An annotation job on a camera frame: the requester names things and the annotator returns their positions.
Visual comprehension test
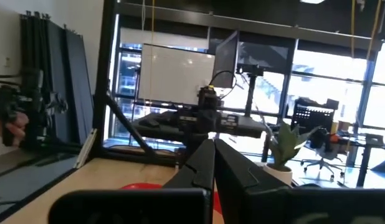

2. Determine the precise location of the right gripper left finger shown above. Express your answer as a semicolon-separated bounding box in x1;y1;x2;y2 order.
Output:
163;138;216;192

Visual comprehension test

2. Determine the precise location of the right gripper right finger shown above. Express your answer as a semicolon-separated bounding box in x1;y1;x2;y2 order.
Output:
214;139;290;224

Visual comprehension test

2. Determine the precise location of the red plastic tray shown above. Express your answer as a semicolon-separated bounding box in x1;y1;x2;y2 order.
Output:
119;182;224;220

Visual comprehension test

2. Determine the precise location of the white plant pot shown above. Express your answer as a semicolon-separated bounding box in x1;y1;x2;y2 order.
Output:
262;163;293;187

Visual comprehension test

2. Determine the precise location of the black standing desk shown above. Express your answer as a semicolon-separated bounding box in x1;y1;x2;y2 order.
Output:
131;110;270;141

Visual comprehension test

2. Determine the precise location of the green snake plant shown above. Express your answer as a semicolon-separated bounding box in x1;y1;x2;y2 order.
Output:
268;120;321;171

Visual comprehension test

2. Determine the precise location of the black monitor stand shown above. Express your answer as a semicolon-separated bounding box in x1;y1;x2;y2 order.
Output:
235;63;265;118

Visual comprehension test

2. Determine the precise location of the black office chair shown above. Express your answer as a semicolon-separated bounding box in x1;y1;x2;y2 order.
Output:
300;127;348;182

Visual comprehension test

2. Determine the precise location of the black perforated rack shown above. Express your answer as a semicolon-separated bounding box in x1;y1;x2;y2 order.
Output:
291;96;340;133

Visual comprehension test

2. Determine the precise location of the white whiteboard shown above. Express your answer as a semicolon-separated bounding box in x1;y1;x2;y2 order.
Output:
138;43;217;106

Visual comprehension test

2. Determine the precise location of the dark flat monitor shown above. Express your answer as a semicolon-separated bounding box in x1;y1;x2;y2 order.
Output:
212;30;240;90

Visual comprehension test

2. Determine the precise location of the white edge strip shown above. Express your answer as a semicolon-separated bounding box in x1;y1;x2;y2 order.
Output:
74;128;98;169

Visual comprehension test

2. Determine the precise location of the large glass window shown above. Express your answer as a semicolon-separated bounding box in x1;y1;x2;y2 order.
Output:
111;40;385;189

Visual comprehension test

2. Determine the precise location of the black office desk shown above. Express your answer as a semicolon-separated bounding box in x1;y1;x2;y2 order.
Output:
341;132;385;189

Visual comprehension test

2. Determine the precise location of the white window blind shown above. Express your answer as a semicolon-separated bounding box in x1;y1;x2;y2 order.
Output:
119;26;209;50

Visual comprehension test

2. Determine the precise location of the dark blue panel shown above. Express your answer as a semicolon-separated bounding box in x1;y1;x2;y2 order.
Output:
64;27;95;146

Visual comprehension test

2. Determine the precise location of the person's hand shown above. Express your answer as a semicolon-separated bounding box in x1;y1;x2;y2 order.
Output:
0;111;30;147

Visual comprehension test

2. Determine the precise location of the black ribbed panel stack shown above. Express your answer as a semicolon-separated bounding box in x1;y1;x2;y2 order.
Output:
19;11;69;94

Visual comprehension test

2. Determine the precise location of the black rig frame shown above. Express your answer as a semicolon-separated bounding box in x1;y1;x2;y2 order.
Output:
92;0;385;167

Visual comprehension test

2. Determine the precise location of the yellow hanging cable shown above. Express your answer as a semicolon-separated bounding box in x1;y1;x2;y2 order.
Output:
350;0;358;58
366;0;383;60

